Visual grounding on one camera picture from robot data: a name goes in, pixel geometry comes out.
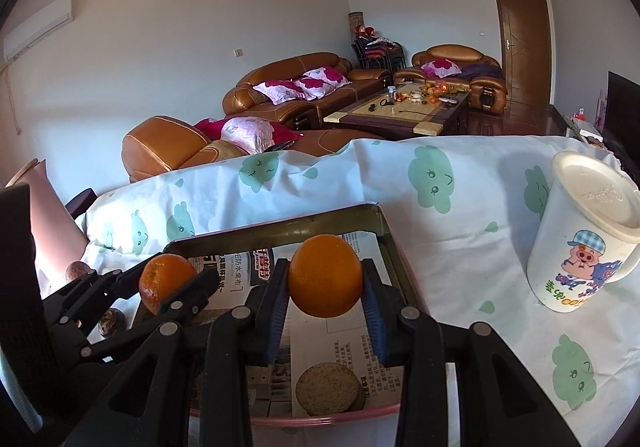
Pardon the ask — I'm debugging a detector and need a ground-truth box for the brown leather armchair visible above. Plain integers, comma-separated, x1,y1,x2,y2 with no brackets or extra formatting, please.
393,44,508,115

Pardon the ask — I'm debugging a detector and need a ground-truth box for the black television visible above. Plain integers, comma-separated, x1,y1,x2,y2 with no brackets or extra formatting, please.
605,71,640,162

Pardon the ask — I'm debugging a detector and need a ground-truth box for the round pastry with pale top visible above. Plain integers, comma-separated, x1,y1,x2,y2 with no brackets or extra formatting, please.
295,362,362,417

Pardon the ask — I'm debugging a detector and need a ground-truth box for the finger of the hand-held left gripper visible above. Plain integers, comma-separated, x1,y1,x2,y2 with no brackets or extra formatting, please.
42,268,146,324
79,271,212,364

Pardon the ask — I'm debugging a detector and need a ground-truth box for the white cartoon cup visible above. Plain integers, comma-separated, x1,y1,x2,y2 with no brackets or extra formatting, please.
526,207,640,314

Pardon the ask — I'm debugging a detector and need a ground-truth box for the pale pink pillow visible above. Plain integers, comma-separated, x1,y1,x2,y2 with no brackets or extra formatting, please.
220,117,276,155

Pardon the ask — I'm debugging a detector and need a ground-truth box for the wooden coffee table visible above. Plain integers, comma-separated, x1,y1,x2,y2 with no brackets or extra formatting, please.
324,87,471,140

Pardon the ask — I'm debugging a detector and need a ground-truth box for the pink floral pillow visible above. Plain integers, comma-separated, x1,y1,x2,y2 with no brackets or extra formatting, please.
252,79,308,105
421,59,463,78
295,67,351,100

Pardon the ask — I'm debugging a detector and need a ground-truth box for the purple blanket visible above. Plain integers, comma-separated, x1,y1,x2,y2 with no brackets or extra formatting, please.
460,63,505,82

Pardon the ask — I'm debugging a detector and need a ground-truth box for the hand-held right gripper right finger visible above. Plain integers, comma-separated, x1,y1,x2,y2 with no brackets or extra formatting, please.
360,258,583,447

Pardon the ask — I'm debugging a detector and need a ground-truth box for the brown leather chaise sofa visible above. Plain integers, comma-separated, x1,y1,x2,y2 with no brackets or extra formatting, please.
121,115,386,184

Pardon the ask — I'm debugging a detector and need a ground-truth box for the dark red chair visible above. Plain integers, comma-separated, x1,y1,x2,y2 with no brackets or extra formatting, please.
64,187,98,220

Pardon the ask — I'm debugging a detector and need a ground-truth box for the purple passion fruit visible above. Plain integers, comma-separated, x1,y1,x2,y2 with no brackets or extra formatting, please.
64,262,98,285
97,308,126,339

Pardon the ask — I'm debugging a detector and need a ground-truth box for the brown leather three-seat sofa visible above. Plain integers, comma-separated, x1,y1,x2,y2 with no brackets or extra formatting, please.
222,52,393,128

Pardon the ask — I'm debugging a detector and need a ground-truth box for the magenta cushion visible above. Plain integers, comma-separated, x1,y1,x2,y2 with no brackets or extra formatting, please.
194,117,303,148

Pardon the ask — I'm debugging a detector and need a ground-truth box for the pink metal tin box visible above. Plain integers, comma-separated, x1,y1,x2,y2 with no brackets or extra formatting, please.
130,204,426,428

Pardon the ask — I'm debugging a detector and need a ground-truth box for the small mandarin orange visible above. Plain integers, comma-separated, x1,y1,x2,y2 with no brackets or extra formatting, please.
138,253,199,317

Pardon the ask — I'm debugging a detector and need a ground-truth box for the pile of small oranges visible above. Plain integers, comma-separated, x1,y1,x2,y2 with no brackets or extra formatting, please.
420,81,471,102

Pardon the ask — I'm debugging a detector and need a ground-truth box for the air conditioner pipe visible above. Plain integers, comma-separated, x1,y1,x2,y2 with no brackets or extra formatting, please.
0,59,23,134

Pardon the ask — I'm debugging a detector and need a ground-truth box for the white wall air conditioner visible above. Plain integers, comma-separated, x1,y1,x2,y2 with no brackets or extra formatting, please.
2,0,74,62

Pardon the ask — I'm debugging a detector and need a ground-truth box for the newspaper lining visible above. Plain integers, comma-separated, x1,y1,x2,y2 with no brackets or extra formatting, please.
187,232,406,423

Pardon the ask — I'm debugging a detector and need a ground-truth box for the pink electric kettle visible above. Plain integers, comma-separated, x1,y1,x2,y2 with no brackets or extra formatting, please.
5,158,90,298

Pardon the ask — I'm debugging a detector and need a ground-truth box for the white cup lid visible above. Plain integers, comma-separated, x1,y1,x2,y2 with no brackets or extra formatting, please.
551,150,640,244

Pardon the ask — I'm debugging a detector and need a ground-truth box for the stack of dark chairs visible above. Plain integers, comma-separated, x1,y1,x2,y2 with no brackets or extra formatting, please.
352,34,405,72

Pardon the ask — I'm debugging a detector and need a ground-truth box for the brown wooden door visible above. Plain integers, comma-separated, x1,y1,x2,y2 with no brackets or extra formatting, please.
492,0,553,108

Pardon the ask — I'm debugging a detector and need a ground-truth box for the white cloud print tablecloth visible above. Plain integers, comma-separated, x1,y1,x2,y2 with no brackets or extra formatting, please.
80,134,640,447

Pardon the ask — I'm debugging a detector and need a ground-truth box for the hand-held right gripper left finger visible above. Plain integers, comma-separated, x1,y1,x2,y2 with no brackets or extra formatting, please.
65,258,292,447

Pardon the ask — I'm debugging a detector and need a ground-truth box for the large orange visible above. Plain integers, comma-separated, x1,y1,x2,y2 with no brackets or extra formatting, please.
286,234,364,319

